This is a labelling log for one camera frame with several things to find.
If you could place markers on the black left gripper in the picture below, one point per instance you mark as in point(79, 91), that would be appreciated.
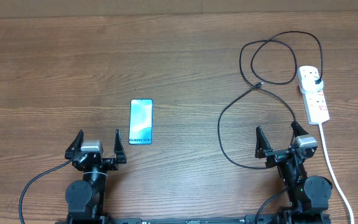
point(112, 164)

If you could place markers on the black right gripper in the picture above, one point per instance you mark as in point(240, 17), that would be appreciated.
point(275, 155)

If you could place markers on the blue Samsung Galaxy smartphone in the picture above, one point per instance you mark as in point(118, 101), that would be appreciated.
point(140, 126)

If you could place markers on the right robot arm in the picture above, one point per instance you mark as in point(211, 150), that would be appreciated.
point(308, 195)

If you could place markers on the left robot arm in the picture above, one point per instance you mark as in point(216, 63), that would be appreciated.
point(85, 197)

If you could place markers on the white charger plug adapter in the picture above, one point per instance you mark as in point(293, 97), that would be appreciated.
point(309, 85)

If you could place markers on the white power strip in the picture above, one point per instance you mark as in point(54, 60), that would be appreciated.
point(315, 102)

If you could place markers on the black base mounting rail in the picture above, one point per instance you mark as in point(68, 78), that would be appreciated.
point(248, 219)

